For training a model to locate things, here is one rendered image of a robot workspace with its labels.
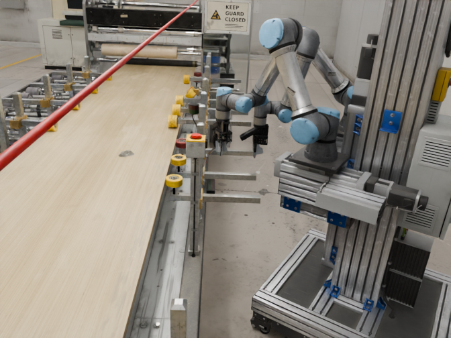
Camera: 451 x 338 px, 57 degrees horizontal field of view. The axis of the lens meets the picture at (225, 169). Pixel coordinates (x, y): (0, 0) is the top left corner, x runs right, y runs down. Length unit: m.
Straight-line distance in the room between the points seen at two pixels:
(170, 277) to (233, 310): 0.84
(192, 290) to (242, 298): 1.06
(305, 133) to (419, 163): 0.52
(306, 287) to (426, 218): 0.80
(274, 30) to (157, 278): 1.12
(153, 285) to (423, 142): 1.27
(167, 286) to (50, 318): 0.61
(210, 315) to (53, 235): 1.21
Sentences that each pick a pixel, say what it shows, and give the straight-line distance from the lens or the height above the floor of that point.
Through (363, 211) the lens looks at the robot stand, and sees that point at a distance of 1.79.
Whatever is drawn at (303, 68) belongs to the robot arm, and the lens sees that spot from 2.18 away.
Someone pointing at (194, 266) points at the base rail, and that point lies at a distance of 1.71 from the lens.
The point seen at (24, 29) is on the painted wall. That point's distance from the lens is 12.28.
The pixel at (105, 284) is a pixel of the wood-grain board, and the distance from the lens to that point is 1.34.
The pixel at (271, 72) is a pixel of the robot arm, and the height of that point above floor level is 1.38.
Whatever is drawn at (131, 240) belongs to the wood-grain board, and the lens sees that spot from 1.52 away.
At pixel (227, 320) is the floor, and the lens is 2.50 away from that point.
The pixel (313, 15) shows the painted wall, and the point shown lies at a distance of 11.03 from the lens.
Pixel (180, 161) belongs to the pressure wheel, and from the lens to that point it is 2.14.
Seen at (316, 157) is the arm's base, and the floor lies 1.06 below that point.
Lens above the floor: 1.75
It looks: 24 degrees down
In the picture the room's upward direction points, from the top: 3 degrees clockwise
